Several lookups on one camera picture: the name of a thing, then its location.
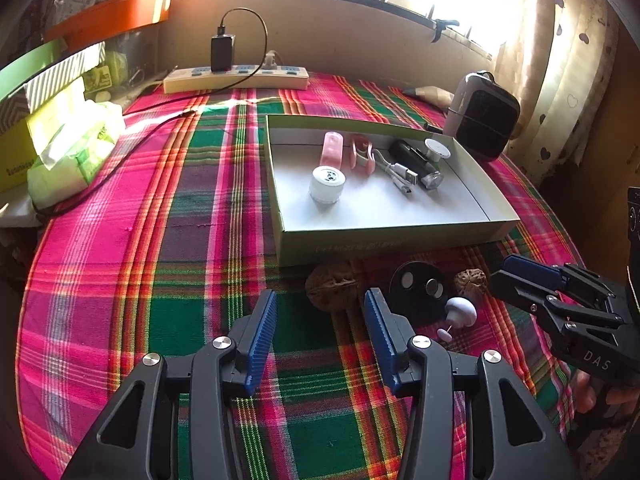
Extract white round cap jar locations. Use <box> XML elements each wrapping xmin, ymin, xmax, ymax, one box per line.
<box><xmin>309</xmin><ymin>166</ymin><xmax>346</xmax><ymax>205</ymax></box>

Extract green white cardboard box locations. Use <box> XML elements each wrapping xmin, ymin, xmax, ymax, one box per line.
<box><xmin>265</xmin><ymin>115</ymin><xmax>520</xmax><ymax>266</ymax></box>

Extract yellow green box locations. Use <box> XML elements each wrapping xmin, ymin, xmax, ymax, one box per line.
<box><xmin>0</xmin><ymin>77</ymin><xmax>85</xmax><ymax>191</ymax></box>

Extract brown walnut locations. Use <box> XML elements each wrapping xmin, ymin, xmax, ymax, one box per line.
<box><xmin>454</xmin><ymin>269</ymin><xmax>488</xmax><ymax>304</ymax></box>
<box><xmin>305</xmin><ymin>262</ymin><xmax>360</xmax><ymax>313</ymax></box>

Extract orange tray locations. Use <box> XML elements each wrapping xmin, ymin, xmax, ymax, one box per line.
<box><xmin>44</xmin><ymin>0</ymin><xmax>171</xmax><ymax>52</ymax></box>

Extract beige pouch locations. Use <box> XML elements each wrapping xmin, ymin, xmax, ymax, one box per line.
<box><xmin>401</xmin><ymin>86</ymin><xmax>454</xmax><ymax>112</ymax></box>

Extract black charger adapter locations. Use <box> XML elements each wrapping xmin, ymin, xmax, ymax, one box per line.
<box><xmin>209</xmin><ymin>25</ymin><xmax>234</xmax><ymax>73</ymax></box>

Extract green tissue pack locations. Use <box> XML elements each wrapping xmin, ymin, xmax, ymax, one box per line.
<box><xmin>27</xmin><ymin>100</ymin><xmax>126</xmax><ymax>209</ymax></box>

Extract white plug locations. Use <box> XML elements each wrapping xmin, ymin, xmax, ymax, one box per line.
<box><xmin>262</xmin><ymin>50</ymin><xmax>279</xmax><ymax>70</ymax></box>

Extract black clear lighter device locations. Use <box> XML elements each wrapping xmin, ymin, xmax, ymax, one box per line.
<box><xmin>388</xmin><ymin>140</ymin><xmax>444</xmax><ymax>191</ymax></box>

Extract small grey black heater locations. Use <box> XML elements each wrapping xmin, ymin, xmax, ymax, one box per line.
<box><xmin>444</xmin><ymin>70</ymin><xmax>521</xmax><ymax>162</ymax></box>

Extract green white spool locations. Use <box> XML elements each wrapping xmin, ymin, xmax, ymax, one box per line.
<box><xmin>424</xmin><ymin>138</ymin><xmax>451</xmax><ymax>164</ymax></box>

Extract heart pattern curtain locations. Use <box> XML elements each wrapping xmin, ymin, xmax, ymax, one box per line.
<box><xmin>495</xmin><ymin>0</ymin><xmax>620</xmax><ymax>185</ymax></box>

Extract black window hook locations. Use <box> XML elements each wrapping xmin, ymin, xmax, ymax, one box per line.
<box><xmin>432</xmin><ymin>18</ymin><xmax>460</xmax><ymax>44</ymax></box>

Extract beige power strip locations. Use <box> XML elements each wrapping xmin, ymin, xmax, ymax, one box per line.
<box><xmin>163</xmin><ymin>65</ymin><xmax>309</xmax><ymax>94</ymax></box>

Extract pink clip plain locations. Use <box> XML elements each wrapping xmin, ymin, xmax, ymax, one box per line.
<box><xmin>320</xmin><ymin>131</ymin><xmax>344</xmax><ymax>169</ymax></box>

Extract green white striped box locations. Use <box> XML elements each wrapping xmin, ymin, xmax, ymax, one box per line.
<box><xmin>1</xmin><ymin>41</ymin><xmax>105</xmax><ymax>133</ymax></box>

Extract person right hand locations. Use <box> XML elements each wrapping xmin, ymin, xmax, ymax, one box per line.
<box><xmin>572</xmin><ymin>368</ymin><xmax>640</xmax><ymax>418</ymax></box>

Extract white mushroom knob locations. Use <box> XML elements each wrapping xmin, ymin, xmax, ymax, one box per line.
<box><xmin>437</xmin><ymin>296</ymin><xmax>477</xmax><ymax>344</ymax></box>

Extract pink clip with green pad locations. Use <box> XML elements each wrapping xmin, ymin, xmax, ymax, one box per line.
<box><xmin>349</xmin><ymin>134</ymin><xmax>376</xmax><ymax>176</ymax></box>

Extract black disc with magnets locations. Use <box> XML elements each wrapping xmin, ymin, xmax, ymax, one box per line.
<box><xmin>387</xmin><ymin>261</ymin><xmax>448</xmax><ymax>327</ymax></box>

